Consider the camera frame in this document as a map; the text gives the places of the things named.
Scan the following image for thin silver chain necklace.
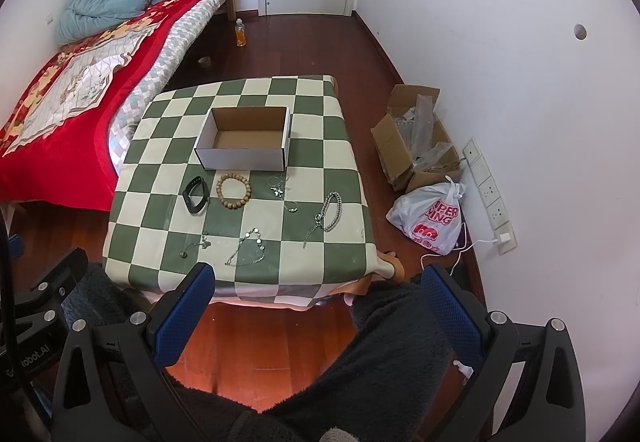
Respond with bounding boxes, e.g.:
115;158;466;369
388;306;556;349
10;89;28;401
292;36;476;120
178;233;213;260

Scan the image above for black fitness band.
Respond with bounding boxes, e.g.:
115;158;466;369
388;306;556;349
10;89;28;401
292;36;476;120
181;176;210;216

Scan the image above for silver disc chain bracelet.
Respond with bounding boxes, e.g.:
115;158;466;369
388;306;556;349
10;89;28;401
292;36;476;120
223;227;266;268

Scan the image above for wooden bead bracelet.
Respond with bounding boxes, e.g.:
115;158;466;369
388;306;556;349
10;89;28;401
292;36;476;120
214;172;253;209

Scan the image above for silver star pendant necklace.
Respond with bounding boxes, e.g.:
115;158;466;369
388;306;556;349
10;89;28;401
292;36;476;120
266;173;301;215

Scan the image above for grey bead tassel bracelet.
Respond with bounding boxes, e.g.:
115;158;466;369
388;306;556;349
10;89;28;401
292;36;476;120
302;190;343;249

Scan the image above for dark fleece trouser legs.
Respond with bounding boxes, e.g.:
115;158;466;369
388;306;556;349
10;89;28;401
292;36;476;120
52;282;451;441

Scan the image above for white red plastic bag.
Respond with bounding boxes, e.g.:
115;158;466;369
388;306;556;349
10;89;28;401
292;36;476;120
386;176;465;256

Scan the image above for green cream checkered tablecloth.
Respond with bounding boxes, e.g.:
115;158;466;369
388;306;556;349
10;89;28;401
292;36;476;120
103;76;404;310

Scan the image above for red floral bed blanket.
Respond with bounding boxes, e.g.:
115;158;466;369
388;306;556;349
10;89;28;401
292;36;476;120
1;0;201;211

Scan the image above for brown cardboard box with plastic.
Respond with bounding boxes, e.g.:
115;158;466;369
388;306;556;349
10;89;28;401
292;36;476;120
371;84;462;193

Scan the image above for open white cardboard box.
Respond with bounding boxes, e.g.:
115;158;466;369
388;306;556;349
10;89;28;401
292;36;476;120
194;106;292;172

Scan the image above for white quilted mattress sheet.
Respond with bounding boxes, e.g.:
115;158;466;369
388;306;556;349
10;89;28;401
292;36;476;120
107;0;227;173

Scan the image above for small tape roll on floor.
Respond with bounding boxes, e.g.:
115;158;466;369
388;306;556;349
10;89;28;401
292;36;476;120
198;56;212;68

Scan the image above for orange drink bottle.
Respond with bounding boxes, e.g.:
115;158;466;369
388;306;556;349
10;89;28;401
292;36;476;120
235;18;247;48

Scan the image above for teal crumpled duvet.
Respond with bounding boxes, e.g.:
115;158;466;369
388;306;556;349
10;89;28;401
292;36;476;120
54;0;152;46

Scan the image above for white charger with cable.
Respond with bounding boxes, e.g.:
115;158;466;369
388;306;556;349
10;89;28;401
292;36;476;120
448;233;513;276

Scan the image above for white wall socket strip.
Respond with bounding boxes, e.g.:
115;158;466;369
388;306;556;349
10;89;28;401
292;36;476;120
462;139;518;254

